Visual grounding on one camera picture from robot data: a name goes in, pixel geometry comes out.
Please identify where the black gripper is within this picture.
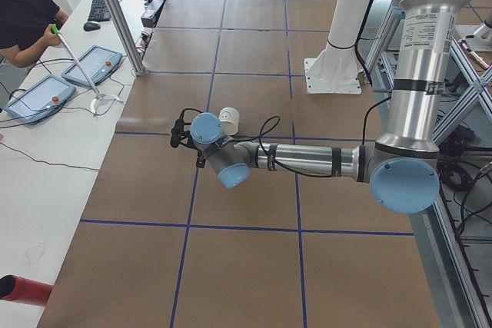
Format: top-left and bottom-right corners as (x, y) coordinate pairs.
(195, 151), (206, 168)

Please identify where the white smiley mug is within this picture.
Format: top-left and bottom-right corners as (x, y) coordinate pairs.
(218, 107), (240, 136)

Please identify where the brown paper table cover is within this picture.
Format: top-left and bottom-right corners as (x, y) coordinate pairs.
(39, 0), (440, 327)

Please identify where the far teach pendant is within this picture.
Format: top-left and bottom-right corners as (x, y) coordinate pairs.
(61, 45), (123, 88)

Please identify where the teach pendant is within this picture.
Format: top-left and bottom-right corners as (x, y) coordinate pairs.
(61, 45), (123, 88)
(3, 75), (76, 124)

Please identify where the near teach pendant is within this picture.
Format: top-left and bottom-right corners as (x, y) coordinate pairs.
(3, 75), (76, 124)

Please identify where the black computer mouse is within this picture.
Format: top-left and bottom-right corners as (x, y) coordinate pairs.
(83, 21), (101, 32)

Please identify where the black keyboard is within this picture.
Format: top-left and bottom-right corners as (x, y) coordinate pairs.
(88, 0), (111, 22)

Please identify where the pink striped stick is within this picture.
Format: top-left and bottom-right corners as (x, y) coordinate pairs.
(50, 24), (109, 101)

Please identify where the red cylinder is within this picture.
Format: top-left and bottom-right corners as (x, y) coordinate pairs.
(1, 275), (53, 306)

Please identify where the person in black shirt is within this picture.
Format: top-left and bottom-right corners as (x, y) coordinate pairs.
(1, 0), (68, 68)

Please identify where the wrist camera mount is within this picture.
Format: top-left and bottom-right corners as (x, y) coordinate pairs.
(170, 108), (194, 149)

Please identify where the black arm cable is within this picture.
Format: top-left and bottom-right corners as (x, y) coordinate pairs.
(230, 114), (393, 177)

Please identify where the aluminium frame post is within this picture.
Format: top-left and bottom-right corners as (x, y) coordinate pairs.
(105, 0), (145, 76)

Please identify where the white camera pillar with base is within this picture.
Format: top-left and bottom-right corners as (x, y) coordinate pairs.
(304, 0), (371, 94)

